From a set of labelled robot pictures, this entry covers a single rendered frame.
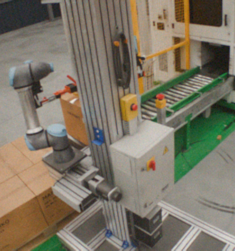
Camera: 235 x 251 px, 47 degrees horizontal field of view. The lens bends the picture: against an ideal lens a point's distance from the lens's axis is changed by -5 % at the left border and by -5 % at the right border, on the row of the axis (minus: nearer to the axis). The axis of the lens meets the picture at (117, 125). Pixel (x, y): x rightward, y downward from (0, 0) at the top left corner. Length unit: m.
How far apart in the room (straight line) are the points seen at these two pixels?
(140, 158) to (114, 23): 0.69
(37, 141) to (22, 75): 0.41
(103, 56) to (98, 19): 0.18
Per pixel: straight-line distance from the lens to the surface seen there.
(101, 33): 1.37
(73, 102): 2.50
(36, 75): 1.69
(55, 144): 1.78
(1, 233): 2.50
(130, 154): 1.49
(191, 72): 4.19
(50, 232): 2.77
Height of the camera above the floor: 2.13
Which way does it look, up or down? 31 degrees down
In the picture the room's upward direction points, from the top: 8 degrees counter-clockwise
